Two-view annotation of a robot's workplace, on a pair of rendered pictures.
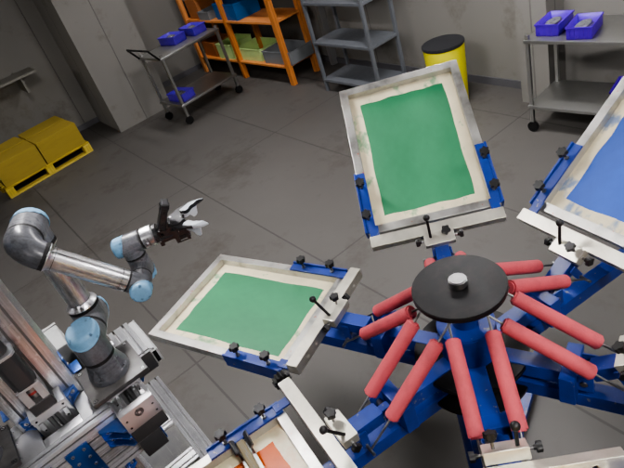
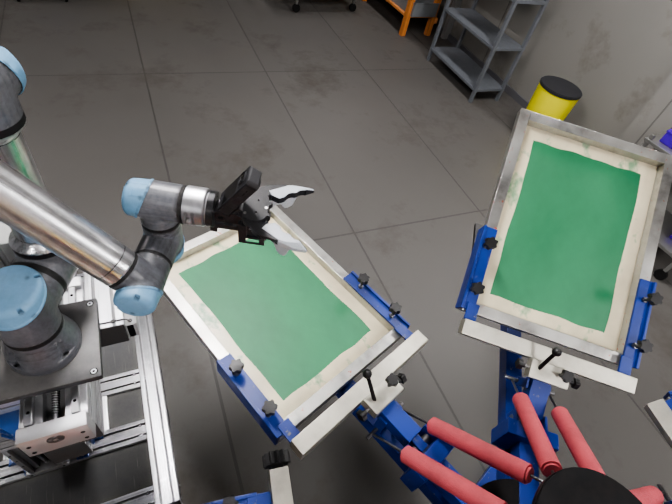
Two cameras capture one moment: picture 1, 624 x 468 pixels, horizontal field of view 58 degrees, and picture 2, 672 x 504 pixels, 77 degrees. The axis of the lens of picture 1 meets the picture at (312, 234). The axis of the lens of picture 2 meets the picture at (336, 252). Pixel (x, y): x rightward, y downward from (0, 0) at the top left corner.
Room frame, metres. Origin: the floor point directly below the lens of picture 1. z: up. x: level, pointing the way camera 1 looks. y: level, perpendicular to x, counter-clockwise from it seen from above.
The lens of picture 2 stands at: (1.18, 0.33, 2.26)
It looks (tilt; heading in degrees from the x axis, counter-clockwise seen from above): 48 degrees down; 353
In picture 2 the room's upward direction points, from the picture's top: 16 degrees clockwise
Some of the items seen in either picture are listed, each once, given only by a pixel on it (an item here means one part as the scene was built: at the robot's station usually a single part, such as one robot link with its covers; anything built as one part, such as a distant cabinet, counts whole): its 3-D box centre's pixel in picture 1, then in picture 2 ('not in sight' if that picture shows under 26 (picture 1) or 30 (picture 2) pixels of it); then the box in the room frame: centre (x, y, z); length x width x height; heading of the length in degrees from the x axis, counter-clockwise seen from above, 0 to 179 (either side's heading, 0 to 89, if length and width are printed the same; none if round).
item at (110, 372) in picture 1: (104, 362); (38, 335); (1.62, 0.88, 1.31); 0.15 x 0.15 x 0.10
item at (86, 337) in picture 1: (87, 339); (21, 303); (1.63, 0.88, 1.42); 0.13 x 0.12 x 0.14; 3
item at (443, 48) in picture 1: (448, 73); (543, 115); (5.27, -1.82, 0.32); 0.42 x 0.41 x 0.65; 27
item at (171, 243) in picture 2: (141, 267); (161, 241); (1.75, 0.62, 1.56); 0.11 x 0.08 x 0.11; 3
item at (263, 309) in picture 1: (266, 299); (304, 315); (1.96, 0.28, 1.05); 1.08 x 0.61 x 0.23; 48
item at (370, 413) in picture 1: (358, 426); not in sight; (1.20, 0.07, 1.02); 0.17 x 0.06 x 0.05; 108
